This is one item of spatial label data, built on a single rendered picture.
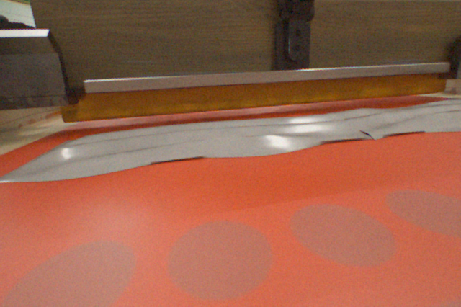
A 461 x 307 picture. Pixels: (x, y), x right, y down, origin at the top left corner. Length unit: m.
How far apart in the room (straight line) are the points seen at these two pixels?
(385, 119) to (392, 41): 0.13
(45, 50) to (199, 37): 0.11
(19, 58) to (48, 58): 0.02
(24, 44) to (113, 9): 0.06
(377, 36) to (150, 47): 0.22
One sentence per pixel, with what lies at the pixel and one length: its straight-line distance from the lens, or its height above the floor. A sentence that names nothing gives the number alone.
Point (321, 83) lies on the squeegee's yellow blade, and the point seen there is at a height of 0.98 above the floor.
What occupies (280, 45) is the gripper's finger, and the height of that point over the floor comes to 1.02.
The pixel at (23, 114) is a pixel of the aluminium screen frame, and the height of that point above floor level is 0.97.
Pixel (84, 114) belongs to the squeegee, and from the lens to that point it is 0.24.
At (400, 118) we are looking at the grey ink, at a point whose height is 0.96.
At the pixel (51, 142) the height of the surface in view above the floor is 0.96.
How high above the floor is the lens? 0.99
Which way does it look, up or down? 14 degrees down
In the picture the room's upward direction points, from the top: 3 degrees counter-clockwise
